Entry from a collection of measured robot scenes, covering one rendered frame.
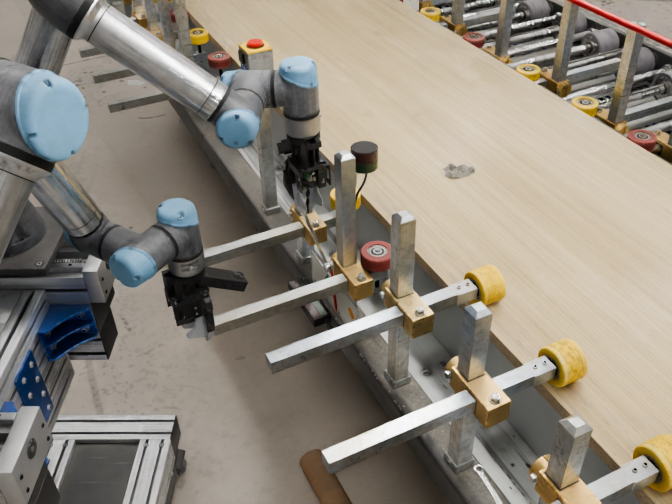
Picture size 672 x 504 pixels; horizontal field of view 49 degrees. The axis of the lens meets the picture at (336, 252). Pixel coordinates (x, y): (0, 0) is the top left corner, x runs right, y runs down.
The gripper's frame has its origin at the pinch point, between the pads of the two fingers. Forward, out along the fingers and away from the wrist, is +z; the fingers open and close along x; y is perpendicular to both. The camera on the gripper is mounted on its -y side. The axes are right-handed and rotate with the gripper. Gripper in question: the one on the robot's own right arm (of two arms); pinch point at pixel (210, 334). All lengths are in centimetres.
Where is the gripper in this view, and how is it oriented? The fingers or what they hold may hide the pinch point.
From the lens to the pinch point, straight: 166.4
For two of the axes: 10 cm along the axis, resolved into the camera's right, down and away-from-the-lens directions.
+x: 4.4, 5.5, -7.1
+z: 0.2, 7.8, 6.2
